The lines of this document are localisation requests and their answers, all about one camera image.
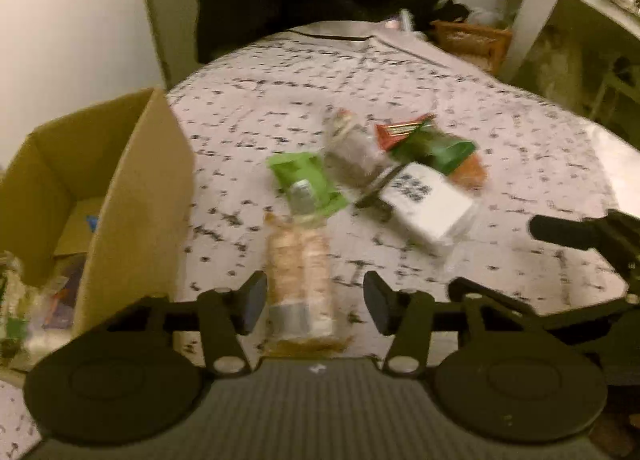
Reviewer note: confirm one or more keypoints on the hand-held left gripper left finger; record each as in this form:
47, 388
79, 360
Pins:
256, 300

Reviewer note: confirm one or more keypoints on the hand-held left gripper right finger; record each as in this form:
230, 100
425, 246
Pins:
375, 300

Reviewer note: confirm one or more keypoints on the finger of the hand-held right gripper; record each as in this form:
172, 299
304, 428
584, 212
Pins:
505, 296
565, 235

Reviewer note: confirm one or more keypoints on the clear cracker snack packet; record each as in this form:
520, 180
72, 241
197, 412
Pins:
300, 265

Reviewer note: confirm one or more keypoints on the white tissue pack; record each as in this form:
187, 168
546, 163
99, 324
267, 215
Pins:
435, 220

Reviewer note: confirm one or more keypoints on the brown cardboard box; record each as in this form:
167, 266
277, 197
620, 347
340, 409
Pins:
140, 220

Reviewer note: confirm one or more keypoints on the red snack packet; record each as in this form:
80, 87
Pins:
395, 133

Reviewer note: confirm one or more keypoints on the clear blue snack packet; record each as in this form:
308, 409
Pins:
65, 290

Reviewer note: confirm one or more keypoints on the white bedsheet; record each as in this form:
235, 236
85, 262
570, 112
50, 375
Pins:
620, 164

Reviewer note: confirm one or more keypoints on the grey clear snack packet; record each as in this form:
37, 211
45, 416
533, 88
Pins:
350, 154

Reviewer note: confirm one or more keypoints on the green orange snack packet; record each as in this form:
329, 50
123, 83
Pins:
440, 152

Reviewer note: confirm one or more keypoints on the orange plastic basket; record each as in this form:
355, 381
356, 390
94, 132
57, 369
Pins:
470, 42

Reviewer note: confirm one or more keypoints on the white desk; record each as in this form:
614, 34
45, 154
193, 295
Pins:
530, 19

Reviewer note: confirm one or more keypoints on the white plastic bag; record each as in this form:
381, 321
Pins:
484, 17

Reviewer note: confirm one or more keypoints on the clear green snack packet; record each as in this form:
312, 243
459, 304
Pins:
11, 300

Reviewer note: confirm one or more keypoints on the white tube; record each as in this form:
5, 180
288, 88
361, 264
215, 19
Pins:
406, 19

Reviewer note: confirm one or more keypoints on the olive grey door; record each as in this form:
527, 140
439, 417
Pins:
165, 14

